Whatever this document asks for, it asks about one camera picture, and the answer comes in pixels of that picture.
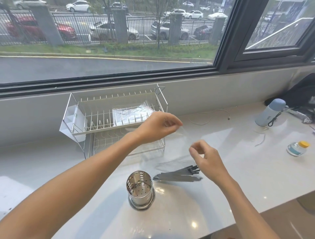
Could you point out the person's left hand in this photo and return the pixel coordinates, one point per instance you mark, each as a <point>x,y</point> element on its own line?
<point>155,128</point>

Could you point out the person's right hand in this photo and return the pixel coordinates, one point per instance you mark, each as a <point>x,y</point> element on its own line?
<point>211,162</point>

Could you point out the person's left thumb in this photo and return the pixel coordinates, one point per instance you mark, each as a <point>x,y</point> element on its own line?
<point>175,130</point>

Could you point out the person's right thumb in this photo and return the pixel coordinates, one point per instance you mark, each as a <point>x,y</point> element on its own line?
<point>195,157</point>

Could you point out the clear plastic bag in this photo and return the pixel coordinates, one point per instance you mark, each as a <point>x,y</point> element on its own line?
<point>188,161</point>

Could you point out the person's right forearm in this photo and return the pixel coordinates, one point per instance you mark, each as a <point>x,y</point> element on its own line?
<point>242,209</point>

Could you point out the person's left forearm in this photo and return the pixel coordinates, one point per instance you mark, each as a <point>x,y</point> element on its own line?
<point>73,187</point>

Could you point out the clear plastic packet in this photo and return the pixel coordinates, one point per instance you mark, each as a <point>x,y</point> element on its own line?
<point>128,115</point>

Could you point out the perforated steel utensil holder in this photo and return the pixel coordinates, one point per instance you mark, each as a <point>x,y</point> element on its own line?
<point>140,190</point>

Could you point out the two-tier steel dish rack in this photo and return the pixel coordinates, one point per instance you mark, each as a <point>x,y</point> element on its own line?
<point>103,115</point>

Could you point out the blue and white thermos bottle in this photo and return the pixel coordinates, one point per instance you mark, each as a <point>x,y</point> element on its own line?
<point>268,114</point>

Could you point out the grey suv car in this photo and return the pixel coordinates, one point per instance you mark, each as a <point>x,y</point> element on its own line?
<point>162,30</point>

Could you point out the small bottle with yellow cap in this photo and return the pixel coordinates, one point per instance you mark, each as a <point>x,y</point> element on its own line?
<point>296,148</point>

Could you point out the grey stone fence pillar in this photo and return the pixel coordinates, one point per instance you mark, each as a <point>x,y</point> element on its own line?
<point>175,28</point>
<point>217,30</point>
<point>120,27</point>
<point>46,24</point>

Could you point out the dark parked car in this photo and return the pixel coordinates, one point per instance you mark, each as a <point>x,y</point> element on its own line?
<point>204,32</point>

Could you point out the silver foil packet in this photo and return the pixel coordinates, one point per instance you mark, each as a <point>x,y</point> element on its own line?
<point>300,115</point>

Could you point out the dark hinged window sash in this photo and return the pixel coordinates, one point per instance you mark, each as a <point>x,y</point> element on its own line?
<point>270,55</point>

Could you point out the black bag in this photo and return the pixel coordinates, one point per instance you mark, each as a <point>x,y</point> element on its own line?
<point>299,93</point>

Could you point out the car under white cover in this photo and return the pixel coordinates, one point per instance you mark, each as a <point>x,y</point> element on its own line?
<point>217,16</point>

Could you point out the silver sedan car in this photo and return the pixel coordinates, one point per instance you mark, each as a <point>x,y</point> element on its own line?
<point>103,30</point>

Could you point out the black metal fence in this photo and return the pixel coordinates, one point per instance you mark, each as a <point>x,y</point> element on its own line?
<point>81,27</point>

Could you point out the red car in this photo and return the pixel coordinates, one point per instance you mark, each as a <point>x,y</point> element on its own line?
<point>62,30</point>

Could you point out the dark window frame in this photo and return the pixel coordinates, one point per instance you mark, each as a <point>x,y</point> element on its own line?
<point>147,77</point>

